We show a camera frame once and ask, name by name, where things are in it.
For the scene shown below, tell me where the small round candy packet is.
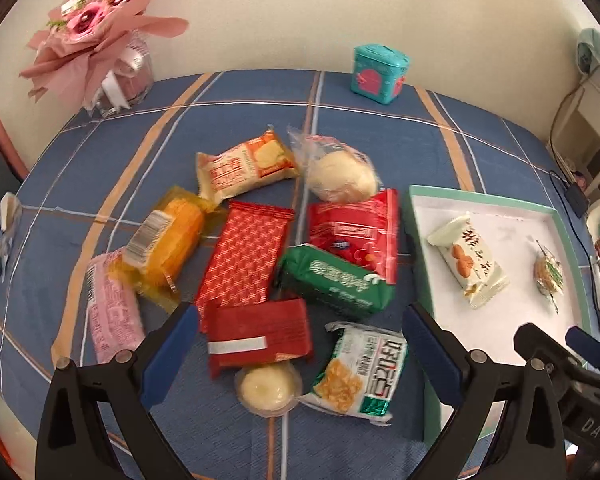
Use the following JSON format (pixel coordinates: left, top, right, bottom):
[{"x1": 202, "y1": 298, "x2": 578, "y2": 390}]
[{"x1": 532, "y1": 240, "x2": 565, "y2": 316}]

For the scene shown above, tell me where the yellow cake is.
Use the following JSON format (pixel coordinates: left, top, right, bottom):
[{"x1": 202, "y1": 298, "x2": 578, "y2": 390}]
[{"x1": 107, "y1": 185, "x2": 228, "y2": 313}]

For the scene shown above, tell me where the black power adapter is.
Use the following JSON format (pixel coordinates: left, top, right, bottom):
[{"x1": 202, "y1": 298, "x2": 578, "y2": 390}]
[{"x1": 562, "y1": 182, "x2": 591, "y2": 218}]

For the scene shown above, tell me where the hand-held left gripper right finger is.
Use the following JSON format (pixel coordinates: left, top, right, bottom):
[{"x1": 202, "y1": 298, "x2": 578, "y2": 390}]
[{"x1": 401, "y1": 302, "x2": 568, "y2": 480}]

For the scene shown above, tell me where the red patterned wafer packet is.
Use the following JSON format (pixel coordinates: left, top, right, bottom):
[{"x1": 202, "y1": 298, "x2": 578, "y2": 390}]
[{"x1": 194, "y1": 200, "x2": 296, "y2": 333}]

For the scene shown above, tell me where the teal printed box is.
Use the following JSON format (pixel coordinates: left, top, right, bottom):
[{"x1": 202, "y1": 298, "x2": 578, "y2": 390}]
[{"x1": 350, "y1": 44, "x2": 412, "y2": 106}]

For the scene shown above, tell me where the white green snack packet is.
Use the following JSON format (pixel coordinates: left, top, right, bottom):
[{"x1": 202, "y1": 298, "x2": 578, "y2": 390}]
[{"x1": 297, "y1": 321, "x2": 410, "y2": 426}]

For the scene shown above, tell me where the blue plaid cloth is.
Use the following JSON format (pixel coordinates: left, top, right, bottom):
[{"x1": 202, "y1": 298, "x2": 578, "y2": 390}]
[{"x1": 0, "y1": 70, "x2": 600, "y2": 480}]

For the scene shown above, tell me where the glossy red snack packet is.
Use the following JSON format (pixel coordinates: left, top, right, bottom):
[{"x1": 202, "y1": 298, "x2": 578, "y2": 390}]
[{"x1": 307, "y1": 187, "x2": 401, "y2": 286}]

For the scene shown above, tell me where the white nut snack packet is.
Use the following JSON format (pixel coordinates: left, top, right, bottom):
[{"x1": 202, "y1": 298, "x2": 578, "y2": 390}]
[{"x1": 426, "y1": 212, "x2": 511, "y2": 311}]

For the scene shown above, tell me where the green rimmed white box tray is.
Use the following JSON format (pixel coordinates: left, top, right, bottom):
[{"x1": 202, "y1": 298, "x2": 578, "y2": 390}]
[{"x1": 402, "y1": 185, "x2": 598, "y2": 443}]

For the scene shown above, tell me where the glass vase with ribbon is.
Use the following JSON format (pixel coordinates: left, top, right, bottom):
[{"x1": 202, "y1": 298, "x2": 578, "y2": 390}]
[{"x1": 82, "y1": 30, "x2": 155, "y2": 120}]

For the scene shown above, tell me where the pink snack packet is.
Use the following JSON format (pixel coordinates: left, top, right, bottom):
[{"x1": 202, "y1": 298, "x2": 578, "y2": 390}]
[{"x1": 86, "y1": 252, "x2": 146, "y2": 366}]

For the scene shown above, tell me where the round white jelly cup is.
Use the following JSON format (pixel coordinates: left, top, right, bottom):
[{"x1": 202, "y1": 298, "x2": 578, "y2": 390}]
[{"x1": 234, "y1": 360, "x2": 301, "y2": 417}]

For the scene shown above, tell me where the black power cable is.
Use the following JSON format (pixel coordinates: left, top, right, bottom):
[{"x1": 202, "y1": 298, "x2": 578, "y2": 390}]
[{"x1": 546, "y1": 140, "x2": 568, "y2": 188}]

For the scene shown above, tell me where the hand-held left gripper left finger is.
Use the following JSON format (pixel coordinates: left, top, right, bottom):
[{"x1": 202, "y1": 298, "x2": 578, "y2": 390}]
[{"x1": 34, "y1": 302, "x2": 201, "y2": 480}]

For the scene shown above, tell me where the black charging cable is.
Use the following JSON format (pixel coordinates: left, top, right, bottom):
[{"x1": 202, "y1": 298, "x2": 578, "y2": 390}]
[{"x1": 577, "y1": 215, "x2": 600, "y2": 311}]

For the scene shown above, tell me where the orange white cracker packet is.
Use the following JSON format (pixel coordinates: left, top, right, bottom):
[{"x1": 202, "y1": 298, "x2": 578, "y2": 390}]
[{"x1": 195, "y1": 129, "x2": 301, "y2": 206}]

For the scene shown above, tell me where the pale green small fan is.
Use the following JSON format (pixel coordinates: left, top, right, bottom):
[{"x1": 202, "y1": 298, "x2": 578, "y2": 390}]
[{"x1": 575, "y1": 27, "x2": 600, "y2": 78}]

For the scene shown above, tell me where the bun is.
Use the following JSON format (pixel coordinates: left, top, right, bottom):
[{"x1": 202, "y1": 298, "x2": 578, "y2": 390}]
[{"x1": 286, "y1": 126, "x2": 381, "y2": 206}]

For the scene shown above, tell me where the pink paper flower bouquet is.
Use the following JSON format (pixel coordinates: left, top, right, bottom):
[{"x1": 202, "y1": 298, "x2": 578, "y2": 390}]
[{"x1": 19, "y1": 0, "x2": 190, "y2": 111}]

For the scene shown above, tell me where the red packet with white stripe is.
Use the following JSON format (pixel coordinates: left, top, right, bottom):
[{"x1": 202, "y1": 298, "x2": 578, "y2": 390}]
[{"x1": 200, "y1": 297, "x2": 315, "y2": 380}]

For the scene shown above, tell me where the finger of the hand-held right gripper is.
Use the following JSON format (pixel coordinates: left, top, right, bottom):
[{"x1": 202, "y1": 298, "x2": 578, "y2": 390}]
[
  {"x1": 513, "y1": 323, "x2": 588, "y2": 386},
  {"x1": 565, "y1": 326, "x2": 600, "y2": 374}
]

